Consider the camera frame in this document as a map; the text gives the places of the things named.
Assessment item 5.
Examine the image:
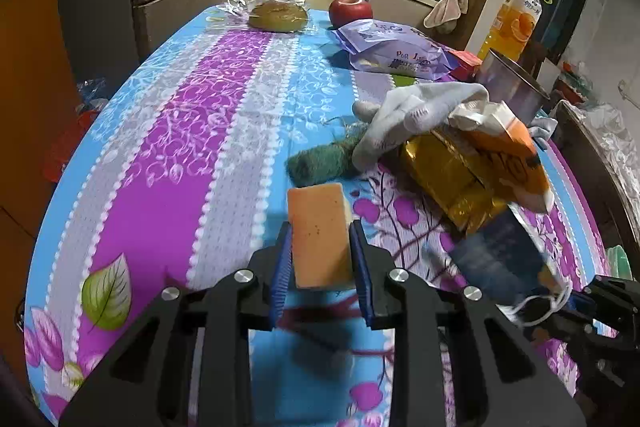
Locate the blue carton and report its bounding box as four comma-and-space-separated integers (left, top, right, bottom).
450, 204, 572, 327

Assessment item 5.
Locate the gold foil wrapper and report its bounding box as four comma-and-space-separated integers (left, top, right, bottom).
399, 126, 508, 235

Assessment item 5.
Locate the orange white snack wrapper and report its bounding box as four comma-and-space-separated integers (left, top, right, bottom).
447, 101, 554, 213

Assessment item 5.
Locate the orange sponge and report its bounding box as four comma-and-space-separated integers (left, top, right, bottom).
288, 183, 354, 289

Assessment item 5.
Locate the green scouring pad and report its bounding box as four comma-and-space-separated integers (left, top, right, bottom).
285, 134, 361, 187

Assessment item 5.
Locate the white work glove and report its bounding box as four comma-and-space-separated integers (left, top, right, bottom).
352, 81, 489, 172

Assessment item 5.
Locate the green lined trash bucket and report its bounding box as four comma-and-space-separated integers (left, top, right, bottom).
606, 245, 634, 281

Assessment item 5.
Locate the dark wooden dining table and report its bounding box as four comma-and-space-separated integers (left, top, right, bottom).
553, 101, 639, 262

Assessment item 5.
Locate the white plastic sheet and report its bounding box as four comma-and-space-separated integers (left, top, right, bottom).
585, 103, 639, 206

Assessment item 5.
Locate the grey glove beside pot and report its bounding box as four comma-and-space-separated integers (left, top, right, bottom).
527, 117, 558, 150

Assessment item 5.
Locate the steel pot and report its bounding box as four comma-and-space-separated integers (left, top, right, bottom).
475, 49, 550, 124

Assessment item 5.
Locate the orange wooden cabinet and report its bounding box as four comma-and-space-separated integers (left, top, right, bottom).
1, 0, 78, 384

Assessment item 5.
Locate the red small box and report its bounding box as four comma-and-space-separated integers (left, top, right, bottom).
446, 48, 483, 81

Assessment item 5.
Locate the purple snack bag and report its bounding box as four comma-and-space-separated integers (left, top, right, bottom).
333, 18, 459, 81

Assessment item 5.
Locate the orange juice bottle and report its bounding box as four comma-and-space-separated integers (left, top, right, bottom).
478, 0, 542, 62

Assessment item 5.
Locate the bread in plastic bag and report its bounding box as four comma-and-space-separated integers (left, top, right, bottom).
247, 0, 308, 32

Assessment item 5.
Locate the red apple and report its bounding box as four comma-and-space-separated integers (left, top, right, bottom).
328, 0, 373, 28

